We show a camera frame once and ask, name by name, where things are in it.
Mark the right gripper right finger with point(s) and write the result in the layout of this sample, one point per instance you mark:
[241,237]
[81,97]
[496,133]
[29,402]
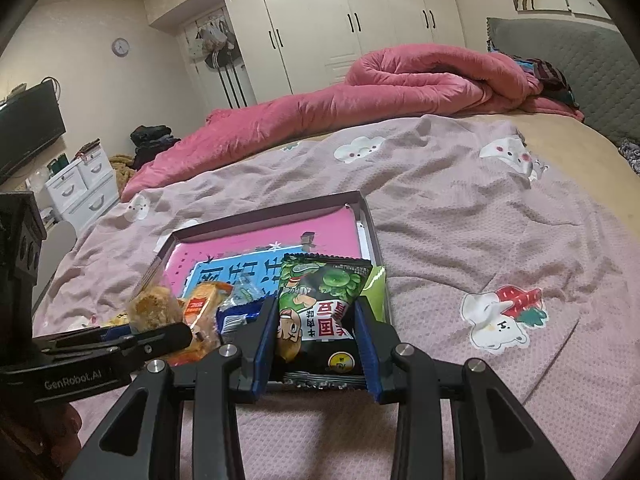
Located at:
[376,342]

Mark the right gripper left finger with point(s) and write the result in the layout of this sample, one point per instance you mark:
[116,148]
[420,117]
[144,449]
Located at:
[256,341]

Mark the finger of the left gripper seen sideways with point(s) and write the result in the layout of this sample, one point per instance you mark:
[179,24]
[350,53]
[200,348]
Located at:
[138,347]

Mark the small biscuit packet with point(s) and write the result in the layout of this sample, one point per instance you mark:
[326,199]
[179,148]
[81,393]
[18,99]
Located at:
[153,308]

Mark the blue foil snack packet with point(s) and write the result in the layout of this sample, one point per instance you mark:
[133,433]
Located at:
[230,319]

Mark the green pea snack packet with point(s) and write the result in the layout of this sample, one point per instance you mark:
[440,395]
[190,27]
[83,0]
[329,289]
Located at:
[316,346]

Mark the green clear pastry packet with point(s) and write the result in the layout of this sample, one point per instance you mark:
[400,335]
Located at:
[119,320]

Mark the clear round cake packet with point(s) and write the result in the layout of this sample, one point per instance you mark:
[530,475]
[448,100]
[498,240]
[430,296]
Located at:
[243,291]

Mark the person's left hand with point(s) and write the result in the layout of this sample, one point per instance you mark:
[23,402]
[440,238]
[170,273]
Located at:
[38,442]

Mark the green milk snack packet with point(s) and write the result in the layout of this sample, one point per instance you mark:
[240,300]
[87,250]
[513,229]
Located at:
[374,290]

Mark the orange cracker packet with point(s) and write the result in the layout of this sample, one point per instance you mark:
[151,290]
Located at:
[199,314]

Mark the pink blue children's book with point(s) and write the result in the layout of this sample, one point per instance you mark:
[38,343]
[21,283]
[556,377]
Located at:
[259,251]

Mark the dark shallow box tray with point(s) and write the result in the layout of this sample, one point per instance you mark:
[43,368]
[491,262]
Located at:
[271,216]

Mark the pink patterned bed sheet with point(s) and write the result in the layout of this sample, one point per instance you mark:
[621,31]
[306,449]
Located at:
[514,241]

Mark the white drawer cabinet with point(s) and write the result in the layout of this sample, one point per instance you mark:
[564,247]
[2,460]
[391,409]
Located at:
[84,190]

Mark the brown plush toy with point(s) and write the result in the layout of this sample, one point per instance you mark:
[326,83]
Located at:
[123,165]

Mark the black folded clothes pile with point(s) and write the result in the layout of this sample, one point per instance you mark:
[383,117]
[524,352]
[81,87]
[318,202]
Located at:
[149,142]

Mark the pink red quilt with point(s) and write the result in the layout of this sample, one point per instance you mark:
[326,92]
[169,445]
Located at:
[409,80]

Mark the hanging bags on hooks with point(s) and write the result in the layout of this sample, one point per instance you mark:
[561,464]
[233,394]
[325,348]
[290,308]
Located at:
[216,44]

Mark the dark clothes on pillow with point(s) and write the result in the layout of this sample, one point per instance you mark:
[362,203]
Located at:
[554,84]

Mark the grey patterned cloth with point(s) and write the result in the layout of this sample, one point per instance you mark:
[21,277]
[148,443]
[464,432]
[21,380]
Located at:
[631,153]

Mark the cream wardrobe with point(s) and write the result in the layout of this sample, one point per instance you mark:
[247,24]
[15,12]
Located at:
[297,46]

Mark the grey padded headboard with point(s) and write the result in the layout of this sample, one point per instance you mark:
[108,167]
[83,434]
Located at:
[596,61]

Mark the black wall television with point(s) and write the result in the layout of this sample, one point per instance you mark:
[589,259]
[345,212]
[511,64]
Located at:
[30,122]

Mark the round wall clock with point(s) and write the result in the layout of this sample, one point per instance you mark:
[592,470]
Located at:
[120,47]

